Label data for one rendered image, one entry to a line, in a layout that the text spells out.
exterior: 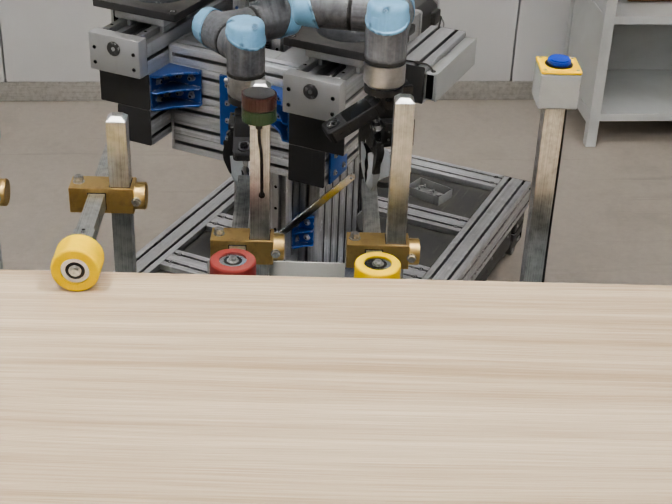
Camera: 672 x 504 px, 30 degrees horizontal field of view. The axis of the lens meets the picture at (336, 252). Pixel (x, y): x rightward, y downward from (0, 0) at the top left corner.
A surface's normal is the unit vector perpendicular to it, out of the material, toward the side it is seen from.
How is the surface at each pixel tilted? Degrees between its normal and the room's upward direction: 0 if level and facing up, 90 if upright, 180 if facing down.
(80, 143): 0
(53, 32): 90
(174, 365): 0
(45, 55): 90
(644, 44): 90
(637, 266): 0
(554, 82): 90
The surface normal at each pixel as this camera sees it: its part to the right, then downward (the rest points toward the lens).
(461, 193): 0.04, -0.86
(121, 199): 0.01, 0.50
